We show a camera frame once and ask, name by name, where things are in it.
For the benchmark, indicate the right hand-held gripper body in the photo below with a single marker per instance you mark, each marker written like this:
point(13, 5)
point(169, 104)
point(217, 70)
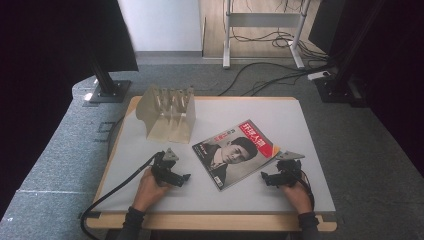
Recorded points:
point(286, 170)

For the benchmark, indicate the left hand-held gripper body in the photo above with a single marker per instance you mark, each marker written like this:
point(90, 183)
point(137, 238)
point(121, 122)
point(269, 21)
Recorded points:
point(164, 165)

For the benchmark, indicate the magazine with portrait cover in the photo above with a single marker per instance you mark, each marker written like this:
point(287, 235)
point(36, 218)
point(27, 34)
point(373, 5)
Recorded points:
point(233, 154)

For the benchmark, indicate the beige file rack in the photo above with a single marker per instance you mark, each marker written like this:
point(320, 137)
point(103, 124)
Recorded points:
point(168, 115)

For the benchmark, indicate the person's left hand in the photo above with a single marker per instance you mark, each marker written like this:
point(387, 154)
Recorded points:
point(148, 190)

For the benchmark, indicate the person's right hand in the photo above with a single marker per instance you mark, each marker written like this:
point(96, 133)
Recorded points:
point(296, 198)

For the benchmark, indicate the white mat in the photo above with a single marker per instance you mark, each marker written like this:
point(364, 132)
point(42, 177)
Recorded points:
point(220, 160)

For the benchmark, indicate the wooden table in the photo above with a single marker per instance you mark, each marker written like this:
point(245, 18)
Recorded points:
point(206, 221)

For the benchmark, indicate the black stand with base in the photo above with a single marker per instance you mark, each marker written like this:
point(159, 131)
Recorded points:
point(108, 85)
point(338, 85)

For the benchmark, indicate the white power strip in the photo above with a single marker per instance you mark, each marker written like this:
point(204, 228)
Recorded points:
point(318, 75)

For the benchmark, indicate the dark curtain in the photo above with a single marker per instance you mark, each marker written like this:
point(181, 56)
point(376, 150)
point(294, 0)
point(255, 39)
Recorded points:
point(386, 76)
point(60, 50)

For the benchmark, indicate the white metal desk frame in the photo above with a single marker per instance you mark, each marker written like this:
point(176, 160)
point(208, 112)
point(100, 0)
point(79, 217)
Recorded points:
point(263, 20)

